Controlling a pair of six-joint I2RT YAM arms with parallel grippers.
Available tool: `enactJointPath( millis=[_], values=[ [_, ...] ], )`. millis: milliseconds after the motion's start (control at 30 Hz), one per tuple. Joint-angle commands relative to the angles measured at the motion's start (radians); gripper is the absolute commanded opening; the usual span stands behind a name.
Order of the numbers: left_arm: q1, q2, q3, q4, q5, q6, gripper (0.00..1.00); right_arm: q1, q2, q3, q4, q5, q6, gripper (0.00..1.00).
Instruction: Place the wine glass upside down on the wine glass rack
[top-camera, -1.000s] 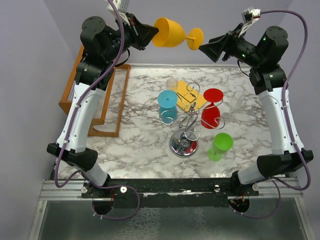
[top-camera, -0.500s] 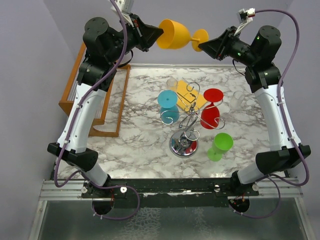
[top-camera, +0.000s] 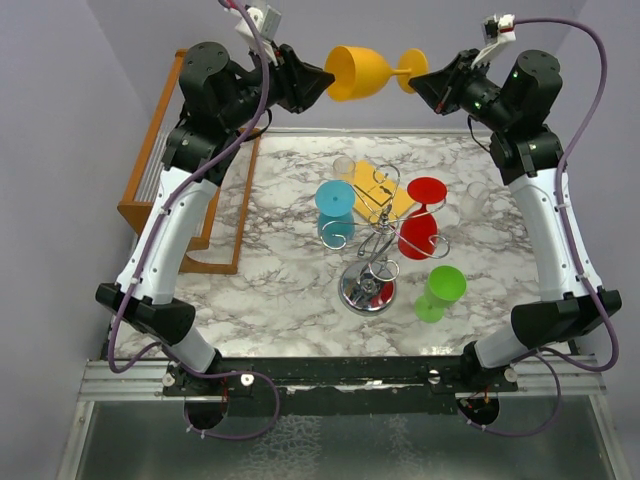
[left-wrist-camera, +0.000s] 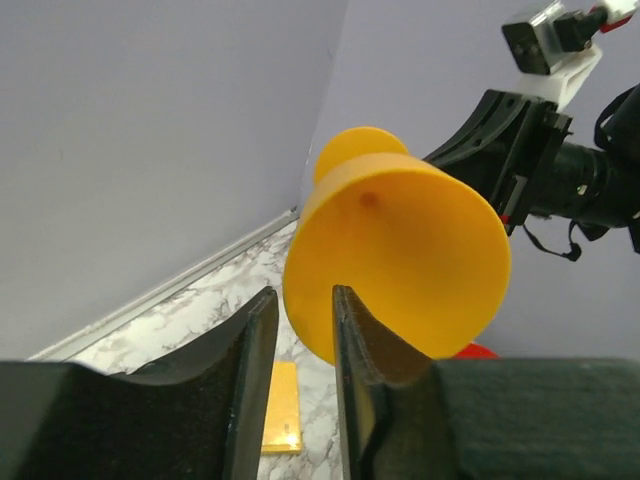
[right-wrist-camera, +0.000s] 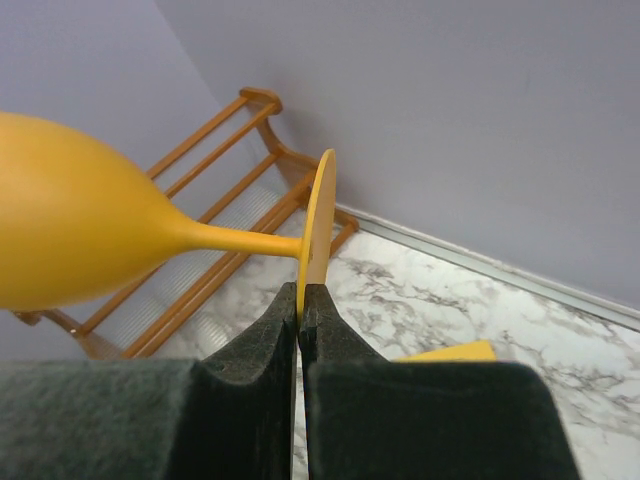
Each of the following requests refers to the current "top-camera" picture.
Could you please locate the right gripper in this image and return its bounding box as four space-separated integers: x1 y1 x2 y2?
410 48 515 132

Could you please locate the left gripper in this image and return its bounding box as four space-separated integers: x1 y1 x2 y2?
220 37 335 131

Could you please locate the yellow plastic wine glass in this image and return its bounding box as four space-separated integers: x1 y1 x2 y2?
324 45 429 102

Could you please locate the blue plastic wine glass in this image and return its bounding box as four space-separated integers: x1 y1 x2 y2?
315 180 355 250

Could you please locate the red plastic wine glass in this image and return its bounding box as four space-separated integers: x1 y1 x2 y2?
398 177 447 260

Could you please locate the green plastic wine glass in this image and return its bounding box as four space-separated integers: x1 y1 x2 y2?
414 265 467 323

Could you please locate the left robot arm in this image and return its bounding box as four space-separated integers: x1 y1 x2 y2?
95 42 335 395

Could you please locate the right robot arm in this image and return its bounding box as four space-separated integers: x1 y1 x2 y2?
409 49 622 391

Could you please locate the clear wine glass by book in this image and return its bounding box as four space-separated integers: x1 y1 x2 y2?
332 156 356 184

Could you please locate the clear wine glass right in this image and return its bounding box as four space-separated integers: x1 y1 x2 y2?
459 181 490 222

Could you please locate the wooden dish rack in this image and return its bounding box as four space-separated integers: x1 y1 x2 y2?
118 49 260 275

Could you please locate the chrome wine glass rack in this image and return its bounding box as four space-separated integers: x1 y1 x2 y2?
338 196 450 316

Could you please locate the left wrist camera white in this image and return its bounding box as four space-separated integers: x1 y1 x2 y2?
235 1 281 63

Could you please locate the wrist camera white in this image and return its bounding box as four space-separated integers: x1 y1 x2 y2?
471 14 516 69
235 1 281 63

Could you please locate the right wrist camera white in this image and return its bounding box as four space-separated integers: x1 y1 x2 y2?
471 14 516 69

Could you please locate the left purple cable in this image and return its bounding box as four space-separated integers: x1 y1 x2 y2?
108 0 282 441

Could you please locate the purple cable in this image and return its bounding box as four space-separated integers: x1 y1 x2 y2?
464 17 621 437
108 0 282 441

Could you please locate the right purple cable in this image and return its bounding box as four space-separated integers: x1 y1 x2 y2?
464 17 621 437

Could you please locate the black mounting rail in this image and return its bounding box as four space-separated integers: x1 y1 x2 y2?
164 352 521 417

